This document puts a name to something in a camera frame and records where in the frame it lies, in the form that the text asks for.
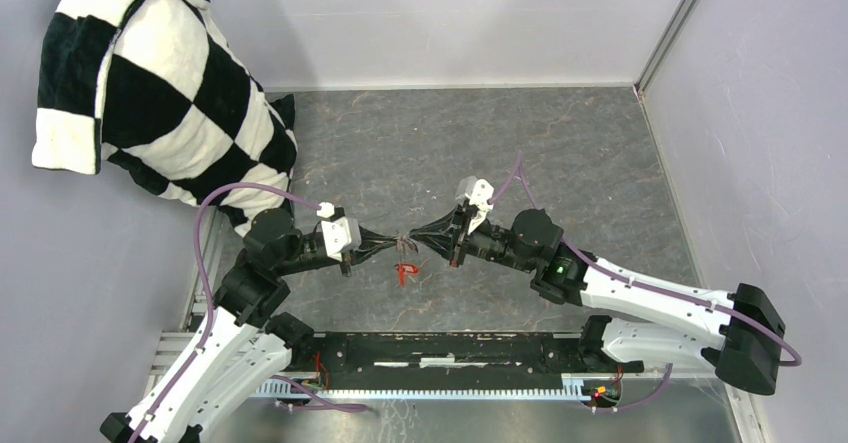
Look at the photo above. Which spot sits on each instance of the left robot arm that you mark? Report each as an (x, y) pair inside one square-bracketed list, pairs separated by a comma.
[(218, 321)]

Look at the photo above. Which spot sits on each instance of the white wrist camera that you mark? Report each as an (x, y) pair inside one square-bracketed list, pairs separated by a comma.
[(473, 196), (334, 227)]

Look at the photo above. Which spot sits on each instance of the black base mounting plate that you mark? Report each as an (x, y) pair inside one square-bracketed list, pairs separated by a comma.
[(452, 361)]

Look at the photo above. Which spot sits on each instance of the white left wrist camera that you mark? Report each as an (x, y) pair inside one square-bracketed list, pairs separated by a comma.
[(334, 227)]

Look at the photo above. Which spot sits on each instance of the aluminium frame rail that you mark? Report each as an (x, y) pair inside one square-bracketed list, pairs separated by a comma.
[(605, 392)]

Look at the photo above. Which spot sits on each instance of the black white checkered cloth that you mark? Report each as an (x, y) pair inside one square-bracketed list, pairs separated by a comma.
[(152, 87)]

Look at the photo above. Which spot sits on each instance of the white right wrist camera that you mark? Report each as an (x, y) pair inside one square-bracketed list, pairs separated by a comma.
[(473, 196)]

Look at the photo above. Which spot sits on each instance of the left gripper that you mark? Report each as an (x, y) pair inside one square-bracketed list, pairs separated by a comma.
[(371, 244)]

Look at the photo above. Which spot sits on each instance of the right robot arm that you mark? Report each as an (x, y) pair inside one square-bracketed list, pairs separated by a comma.
[(738, 334)]

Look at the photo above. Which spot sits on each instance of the white toothed cable duct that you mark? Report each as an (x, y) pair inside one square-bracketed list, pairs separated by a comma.
[(569, 390)]

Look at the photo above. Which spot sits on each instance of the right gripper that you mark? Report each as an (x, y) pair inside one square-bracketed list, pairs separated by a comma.
[(455, 225)]

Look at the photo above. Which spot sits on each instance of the metal key organizer red handle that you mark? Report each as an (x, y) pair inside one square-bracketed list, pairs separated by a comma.
[(406, 248)]

